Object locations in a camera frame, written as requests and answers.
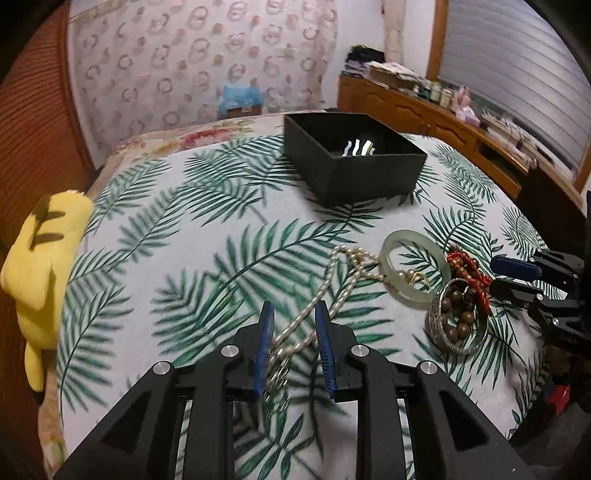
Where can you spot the blue tissue box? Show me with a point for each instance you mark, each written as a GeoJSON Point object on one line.
{"type": "Point", "coordinates": [240, 94]}

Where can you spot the cardboard box of papers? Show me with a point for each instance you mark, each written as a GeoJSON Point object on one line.
{"type": "Point", "coordinates": [390, 74]}

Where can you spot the pink plush toy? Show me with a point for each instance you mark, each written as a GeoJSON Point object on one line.
{"type": "Point", "coordinates": [466, 108]}

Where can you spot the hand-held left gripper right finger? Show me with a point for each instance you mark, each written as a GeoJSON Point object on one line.
{"type": "Point", "coordinates": [326, 350]}

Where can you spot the row of small bottles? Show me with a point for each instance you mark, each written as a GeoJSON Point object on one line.
{"type": "Point", "coordinates": [436, 92]}

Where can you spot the stack of books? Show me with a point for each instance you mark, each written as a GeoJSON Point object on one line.
{"type": "Point", "coordinates": [508, 131]}

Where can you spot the yellow plush toy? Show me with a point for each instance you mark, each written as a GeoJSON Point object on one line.
{"type": "Point", "coordinates": [41, 258]}

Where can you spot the silver metal bangle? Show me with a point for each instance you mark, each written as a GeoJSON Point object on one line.
{"type": "Point", "coordinates": [434, 323]}

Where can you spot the white window blind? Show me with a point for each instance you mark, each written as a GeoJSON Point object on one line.
{"type": "Point", "coordinates": [517, 60]}

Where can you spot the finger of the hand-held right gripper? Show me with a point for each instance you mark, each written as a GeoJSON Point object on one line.
{"type": "Point", "coordinates": [512, 267]}
{"type": "Point", "coordinates": [512, 290]}

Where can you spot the black square box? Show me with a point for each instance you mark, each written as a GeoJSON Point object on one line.
{"type": "Point", "coordinates": [369, 180]}

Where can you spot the pale green jade bangle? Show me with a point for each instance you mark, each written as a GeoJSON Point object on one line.
{"type": "Point", "coordinates": [387, 263]}

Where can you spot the stack of dark clothes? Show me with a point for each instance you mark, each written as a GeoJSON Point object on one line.
{"type": "Point", "coordinates": [362, 60]}

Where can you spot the wooden cabinet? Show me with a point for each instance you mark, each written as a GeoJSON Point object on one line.
{"type": "Point", "coordinates": [415, 115]}

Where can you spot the green leaf print cloth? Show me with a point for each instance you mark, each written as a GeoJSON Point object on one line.
{"type": "Point", "coordinates": [194, 240]}

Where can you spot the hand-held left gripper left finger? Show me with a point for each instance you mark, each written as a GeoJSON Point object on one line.
{"type": "Point", "coordinates": [265, 350]}

